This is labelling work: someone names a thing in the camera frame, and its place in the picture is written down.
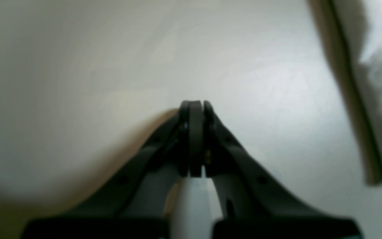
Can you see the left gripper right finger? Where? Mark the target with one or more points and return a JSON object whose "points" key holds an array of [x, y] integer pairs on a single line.
{"points": [[254, 204]]}

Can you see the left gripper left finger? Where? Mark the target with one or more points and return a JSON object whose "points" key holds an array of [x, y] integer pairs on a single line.
{"points": [[129, 205]]}

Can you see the white printed T-shirt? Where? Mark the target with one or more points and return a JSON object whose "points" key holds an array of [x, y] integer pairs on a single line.
{"points": [[351, 35]]}

